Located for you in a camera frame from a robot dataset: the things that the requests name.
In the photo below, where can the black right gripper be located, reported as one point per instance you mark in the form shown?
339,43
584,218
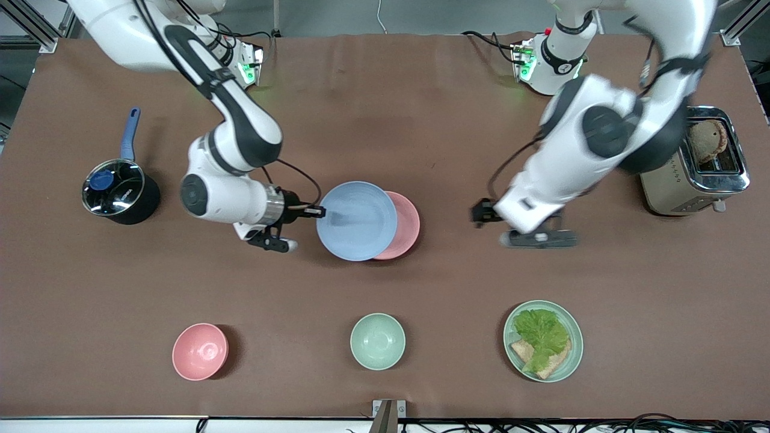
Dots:
292,204

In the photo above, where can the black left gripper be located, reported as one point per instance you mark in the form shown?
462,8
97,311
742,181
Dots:
482,212

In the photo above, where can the blue plate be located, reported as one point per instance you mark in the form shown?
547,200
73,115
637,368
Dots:
358,221

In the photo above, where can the pink plate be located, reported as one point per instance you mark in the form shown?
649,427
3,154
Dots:
406,225

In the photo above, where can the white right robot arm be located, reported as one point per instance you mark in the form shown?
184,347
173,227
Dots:
234,138

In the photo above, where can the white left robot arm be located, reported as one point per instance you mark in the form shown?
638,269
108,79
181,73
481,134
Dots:
595,138

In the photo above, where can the green lettuce leaf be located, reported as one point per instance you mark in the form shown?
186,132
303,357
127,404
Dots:
541,337

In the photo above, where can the green bowl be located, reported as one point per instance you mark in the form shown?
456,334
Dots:
378,341

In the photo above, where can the toast bread slice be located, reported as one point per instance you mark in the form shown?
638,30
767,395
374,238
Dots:
556,364

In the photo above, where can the green plate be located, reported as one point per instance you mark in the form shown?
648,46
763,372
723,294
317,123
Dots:
574,355

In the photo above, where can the pink bowl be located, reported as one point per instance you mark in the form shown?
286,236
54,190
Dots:
200,352

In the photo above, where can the grey vertical pole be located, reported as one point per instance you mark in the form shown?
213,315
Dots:
276,18

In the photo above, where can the silver toaster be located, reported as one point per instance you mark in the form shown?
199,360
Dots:
674,186

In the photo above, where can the glass lid with blue knob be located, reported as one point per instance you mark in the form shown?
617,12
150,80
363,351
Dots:
113,186

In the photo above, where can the brown bread in toaster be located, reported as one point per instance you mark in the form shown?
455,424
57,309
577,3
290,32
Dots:
707,139

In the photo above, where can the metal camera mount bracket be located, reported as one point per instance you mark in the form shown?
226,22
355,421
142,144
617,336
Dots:
389,415

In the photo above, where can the aluminium frame profile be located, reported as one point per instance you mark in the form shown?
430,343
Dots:
746,24
30,24

